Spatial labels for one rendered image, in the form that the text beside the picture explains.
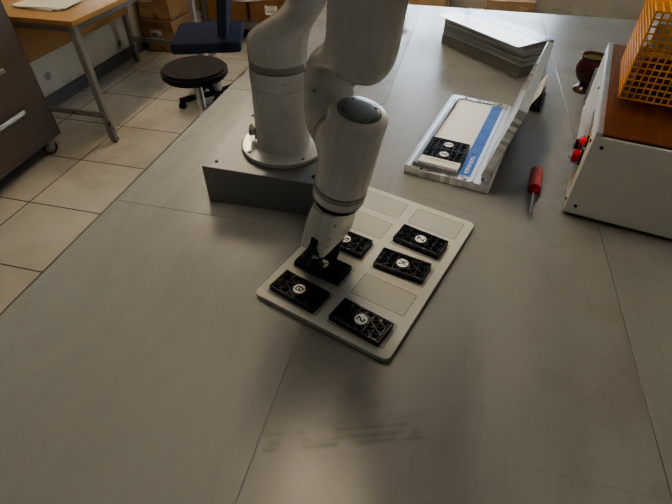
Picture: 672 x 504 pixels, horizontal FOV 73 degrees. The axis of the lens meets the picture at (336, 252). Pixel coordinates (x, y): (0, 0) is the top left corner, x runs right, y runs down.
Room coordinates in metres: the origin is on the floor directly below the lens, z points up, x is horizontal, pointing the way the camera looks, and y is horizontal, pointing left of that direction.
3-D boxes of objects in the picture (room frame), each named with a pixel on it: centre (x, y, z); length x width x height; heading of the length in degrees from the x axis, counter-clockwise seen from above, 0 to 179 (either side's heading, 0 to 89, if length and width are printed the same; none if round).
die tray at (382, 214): (0.65, -0.07, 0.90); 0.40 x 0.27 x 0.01; 148
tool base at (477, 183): (1.11, -0.35, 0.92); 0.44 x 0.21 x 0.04; 154
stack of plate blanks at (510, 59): (1.73, -0.57, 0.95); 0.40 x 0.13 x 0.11; 30
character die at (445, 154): (0.98, -0.27, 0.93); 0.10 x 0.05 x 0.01; 64
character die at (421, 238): (0.68, -0.17, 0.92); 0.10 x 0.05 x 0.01; 56
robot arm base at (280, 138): (0.93, 0.12, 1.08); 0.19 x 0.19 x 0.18
